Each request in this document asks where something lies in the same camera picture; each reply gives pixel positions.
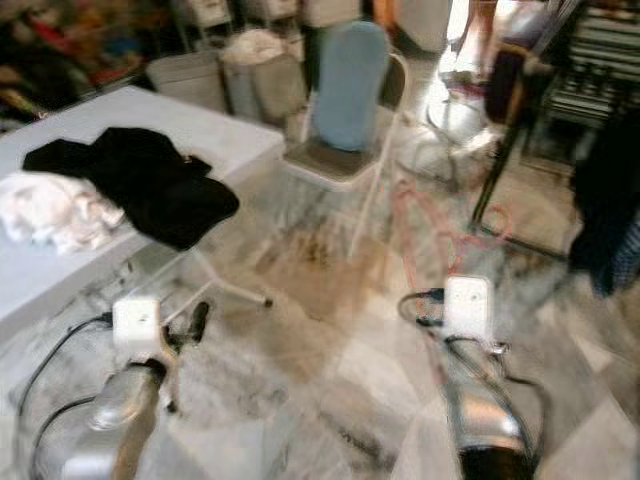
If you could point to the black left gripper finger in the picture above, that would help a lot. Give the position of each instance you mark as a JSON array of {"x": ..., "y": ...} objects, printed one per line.
[{"x": 199, "y": 320}]

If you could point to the pink clothes hanger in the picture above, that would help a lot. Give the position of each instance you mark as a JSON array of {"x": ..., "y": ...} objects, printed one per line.
[{"x": 410, "y": 230}]

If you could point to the black garment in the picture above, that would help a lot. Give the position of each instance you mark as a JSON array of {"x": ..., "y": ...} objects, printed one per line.
[{"x": 160, "y": 190}]

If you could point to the white folding table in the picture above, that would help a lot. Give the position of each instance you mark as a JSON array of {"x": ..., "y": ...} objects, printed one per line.
[{"x": 40, "y": 285}]

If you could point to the black metal drying rack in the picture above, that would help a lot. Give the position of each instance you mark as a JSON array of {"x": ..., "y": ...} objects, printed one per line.
[{"x": 500, "y": 170}]

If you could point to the crumpled white towel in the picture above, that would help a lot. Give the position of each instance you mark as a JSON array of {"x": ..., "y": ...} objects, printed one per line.
[{"x": 60, "y": 215}]

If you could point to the grey white folding chair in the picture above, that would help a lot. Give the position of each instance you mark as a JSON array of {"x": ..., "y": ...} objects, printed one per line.
[{"x": 325, "y": 160}]

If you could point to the blue checked garment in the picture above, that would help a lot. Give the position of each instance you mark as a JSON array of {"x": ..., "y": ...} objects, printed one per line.
[{"x": 625, "y": 260}]

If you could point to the navy blue garment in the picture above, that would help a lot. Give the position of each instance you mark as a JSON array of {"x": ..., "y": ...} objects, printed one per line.
[{"x": 600, "y": 190}]

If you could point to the light blue cushion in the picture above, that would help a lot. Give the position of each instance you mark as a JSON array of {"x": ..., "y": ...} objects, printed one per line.
[{"x": 350, "y": 90}]

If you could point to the grey laundry basket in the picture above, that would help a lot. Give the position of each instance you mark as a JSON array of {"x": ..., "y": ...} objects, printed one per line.
[
  {"x": 185, "y": 82},
  {"x": 265, "y": 92}
]

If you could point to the purple armchair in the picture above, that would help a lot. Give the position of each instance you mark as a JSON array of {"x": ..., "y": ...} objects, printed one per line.
[{"x": 518, "y": 70}]

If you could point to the bare legged person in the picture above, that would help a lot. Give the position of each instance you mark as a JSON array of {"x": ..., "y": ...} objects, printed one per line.
[{"x": 475, "y": 40}]

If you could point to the white laundry heap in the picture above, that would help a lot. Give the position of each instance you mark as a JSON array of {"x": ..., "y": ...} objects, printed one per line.
[{"x": 253, "y": 47}]

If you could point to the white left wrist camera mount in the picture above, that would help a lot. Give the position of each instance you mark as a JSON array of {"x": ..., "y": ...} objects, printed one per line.
[{"x": 137, "y": 328}]

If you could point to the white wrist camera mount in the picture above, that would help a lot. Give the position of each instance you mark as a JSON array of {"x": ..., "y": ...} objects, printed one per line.
[
  {"x": 468, "y": 310},
  {"x": 137, "y": 328}
]

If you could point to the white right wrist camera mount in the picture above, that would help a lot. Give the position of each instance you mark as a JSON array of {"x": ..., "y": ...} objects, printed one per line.
[{"x": 468, "y": 310}]

